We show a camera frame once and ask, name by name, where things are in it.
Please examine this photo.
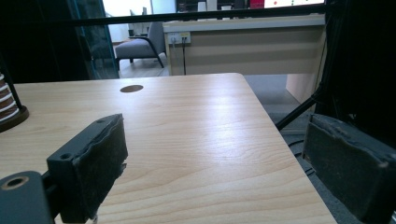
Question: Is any beige desk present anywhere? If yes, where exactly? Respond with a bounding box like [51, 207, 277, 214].
[162, 14, 327, 104]

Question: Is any striped round object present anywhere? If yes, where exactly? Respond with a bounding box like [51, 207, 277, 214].
[0, 54, 30, 133]

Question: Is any round dark table grommet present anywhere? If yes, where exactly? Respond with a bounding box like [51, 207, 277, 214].
[120, 84, 145, 93]

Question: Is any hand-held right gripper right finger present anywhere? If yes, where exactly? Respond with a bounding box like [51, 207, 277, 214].
[302, 113, 396, 224]

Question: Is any black power cable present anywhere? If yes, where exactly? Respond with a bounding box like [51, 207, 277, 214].
[181, 36, 188, 76]

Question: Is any grey armchair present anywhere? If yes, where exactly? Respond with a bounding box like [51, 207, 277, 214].
[114, 21, 166, 71]

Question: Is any white wall socket strip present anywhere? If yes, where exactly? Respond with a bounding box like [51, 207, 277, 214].
[166, 31, 191, 45]

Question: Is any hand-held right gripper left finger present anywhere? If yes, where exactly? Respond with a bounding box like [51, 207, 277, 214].
[46, 113, 129, 224]

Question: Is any black floor cable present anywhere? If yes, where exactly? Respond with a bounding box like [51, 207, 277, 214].
[288, 139, 316, 175]

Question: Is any black tripod leg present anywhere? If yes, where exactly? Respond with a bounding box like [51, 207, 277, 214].
[275, 91, 325, 132]

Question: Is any black horizontal frame bar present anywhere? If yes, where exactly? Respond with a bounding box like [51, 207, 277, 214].
[59, 4, 327, 28]

